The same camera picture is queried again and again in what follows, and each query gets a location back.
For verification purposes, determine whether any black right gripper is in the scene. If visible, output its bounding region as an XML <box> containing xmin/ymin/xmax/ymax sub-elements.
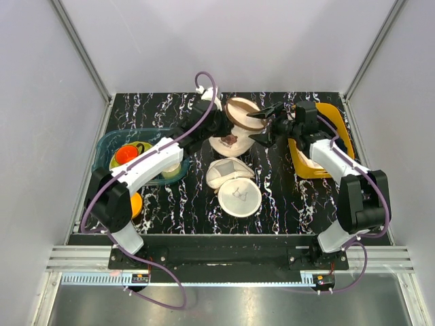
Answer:
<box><xmin>247</xmin><ymin>103</ymin><xmax>301</xmax><ymax>149</ymax></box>

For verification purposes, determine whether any dark maroon bra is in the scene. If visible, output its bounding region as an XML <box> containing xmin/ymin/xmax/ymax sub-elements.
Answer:
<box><xmin>220</xmin><ymin>134</ymin><xmax>238</xmax><ymax>146</ymax></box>

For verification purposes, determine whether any cream laundry bag brown trim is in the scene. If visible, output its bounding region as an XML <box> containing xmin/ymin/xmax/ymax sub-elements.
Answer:
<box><xmin>209</xmin><ymin>97</ymin><xmax>266</xmax><ymax>157</ymax></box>

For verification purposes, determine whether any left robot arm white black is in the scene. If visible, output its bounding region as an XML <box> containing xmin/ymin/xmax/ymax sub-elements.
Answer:
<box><xmin>81</xmin><ymin>98</ymin><xmax>233</xmax><ymax>269</ymax></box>

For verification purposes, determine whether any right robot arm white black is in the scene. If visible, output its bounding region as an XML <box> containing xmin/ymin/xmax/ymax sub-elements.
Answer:
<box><xmin>248</xmin><ymin>101</ymin><xmax>392</xmax><ymax>270</ymax></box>

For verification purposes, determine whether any white mesh laundry bag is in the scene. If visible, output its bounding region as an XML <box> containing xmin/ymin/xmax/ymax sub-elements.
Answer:
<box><xmin>206</xmin><ymin>158</ymin><xmax>262</xmax><ymax>218</ymax></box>

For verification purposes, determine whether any white cloth in bin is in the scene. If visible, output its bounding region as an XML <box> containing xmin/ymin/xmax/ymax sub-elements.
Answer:
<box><xmin>297</xmin><ymin>150</ymin><xmax>324</xmax><ymax>170</ymax></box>

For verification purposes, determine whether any yellow plastic bin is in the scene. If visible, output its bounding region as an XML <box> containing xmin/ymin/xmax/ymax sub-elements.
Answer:
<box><xmin>288</xmin><ymin>103</ymin><xmax>355</xmax><ymax>179</ymax></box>

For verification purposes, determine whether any cream paper cup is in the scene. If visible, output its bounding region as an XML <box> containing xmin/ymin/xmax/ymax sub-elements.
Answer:
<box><xmin>161</xmin><ymin>163</ymin><xmax>181</xmax><ymax>179</ymax></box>

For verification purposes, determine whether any black garment in bin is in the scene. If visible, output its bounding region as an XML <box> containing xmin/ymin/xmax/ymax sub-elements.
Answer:
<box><xmin>318</xmin><ymin>112</ymin><xmax>355</xmax><ymax>158</ymax></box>

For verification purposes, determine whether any yellow-green plate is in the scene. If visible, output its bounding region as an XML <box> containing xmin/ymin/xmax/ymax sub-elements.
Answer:
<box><xmin>109</xmin><ymin>141</ymin><xmax>153</xmax><ymax>169</ymax></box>

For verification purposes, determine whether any orange translucent cup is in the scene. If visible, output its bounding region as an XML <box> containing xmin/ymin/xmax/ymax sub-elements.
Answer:
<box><xmin>115</xmin><ymin>145</ymin><xmax>139</xmax><ymax>165</ymax></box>

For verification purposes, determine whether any orange bowl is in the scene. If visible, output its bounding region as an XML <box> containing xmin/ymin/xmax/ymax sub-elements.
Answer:
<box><xmin>130</xmin><ymin>193</ymin><xmax>143</xmax><ymax>219</ymax></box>

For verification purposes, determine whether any teal transparent plastic container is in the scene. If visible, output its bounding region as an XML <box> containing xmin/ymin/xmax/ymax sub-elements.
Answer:
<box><xmin>91</xmin><ymin>128</ymin><xmax>190</xmax><ymax>186</ymax></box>

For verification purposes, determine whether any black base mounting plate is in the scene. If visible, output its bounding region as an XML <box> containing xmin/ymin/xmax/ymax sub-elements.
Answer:
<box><xmin>107</xmin><ymin>234</ymin><xmax>350</xmax><ymax>283</ymax></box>

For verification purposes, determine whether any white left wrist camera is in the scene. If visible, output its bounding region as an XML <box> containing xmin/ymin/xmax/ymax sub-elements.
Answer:
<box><xmin>196</xmin><ymin>86</ymin><xmax>223</xmax><ymax>111</ymax></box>

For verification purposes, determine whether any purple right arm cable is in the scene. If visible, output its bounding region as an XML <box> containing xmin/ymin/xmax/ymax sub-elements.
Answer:
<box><xmin>281</xmin><ymin>115</ymin><xmax>391</xmax><ymax>295</ymax></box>

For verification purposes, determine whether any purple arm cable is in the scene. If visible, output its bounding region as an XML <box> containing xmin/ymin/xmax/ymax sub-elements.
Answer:
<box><xmin>80</xmin><ymin>71</ymin><xmax>218</xmax><ymax>309</ymax></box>
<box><xmin>281</xmin><ymin>115</ymin><xmax>391</xmax><ymax>295</ymax></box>

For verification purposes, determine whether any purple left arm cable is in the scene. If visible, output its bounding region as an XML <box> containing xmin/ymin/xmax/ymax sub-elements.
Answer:
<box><xmin>80</xmin><ymin>71</ymin><xmax>218</xmax><ymax>309</ymax></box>

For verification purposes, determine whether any aluminium frame post right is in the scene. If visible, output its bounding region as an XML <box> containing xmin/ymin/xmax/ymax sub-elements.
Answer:
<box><xmin>343</xmin><ymin>0</ymin><xmax>408</xmax><ymax>101</ymax></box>

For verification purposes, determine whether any aluminium frame post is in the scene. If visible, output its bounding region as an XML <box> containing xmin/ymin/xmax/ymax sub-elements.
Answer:
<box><xmin>343</xmin><ymin>0</ymin><xmax>408</xmax><ymax>101</ymax></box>
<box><xmin>50</xmin><ymin>0</ymin><xmax>115</xmax><ymax>105</ymax></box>

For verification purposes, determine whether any aluminium frame post left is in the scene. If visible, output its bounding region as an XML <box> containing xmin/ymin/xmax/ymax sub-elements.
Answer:
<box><xmin>50</xmin><ymin>0</ymin><xmax>115</xmax><ymax>105</ymax></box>

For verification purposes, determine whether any aluminium front rail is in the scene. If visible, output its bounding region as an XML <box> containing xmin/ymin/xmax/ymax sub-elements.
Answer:
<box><xmin>46</xmin><ymin>246</ymin><xmax>414</xmax><ymax>287</ymax></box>

